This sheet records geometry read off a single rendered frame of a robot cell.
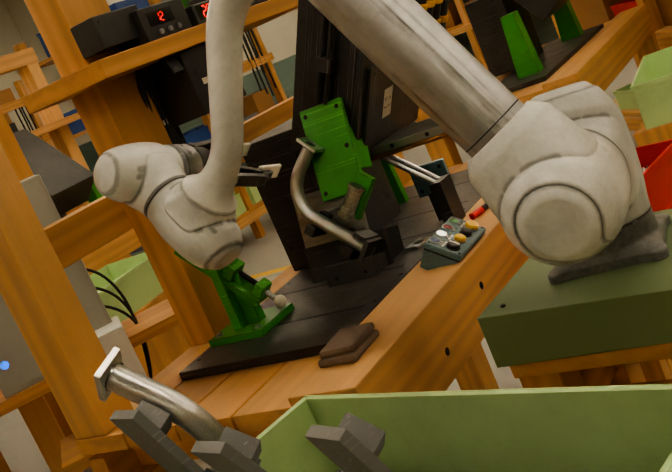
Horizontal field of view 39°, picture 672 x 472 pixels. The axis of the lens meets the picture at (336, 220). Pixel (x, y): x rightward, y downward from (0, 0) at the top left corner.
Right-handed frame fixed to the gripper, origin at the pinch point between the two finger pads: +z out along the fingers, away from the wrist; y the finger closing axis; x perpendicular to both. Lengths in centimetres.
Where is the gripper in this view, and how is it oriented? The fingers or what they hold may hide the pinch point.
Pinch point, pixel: (255, 160)
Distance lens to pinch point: 197.6
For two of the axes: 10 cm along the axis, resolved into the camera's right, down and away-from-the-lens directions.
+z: 5.6, -1.1, 8.2
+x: -3.8, 8.4, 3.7
